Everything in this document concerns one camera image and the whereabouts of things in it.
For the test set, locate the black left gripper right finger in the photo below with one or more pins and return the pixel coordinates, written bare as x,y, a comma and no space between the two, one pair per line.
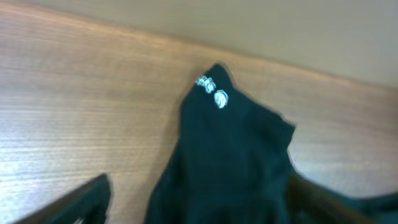
306,196

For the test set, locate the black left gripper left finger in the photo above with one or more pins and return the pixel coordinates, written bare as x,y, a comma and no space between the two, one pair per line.
87,204

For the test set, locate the black t-shirt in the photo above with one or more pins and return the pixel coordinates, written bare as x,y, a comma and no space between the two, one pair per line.
231,164

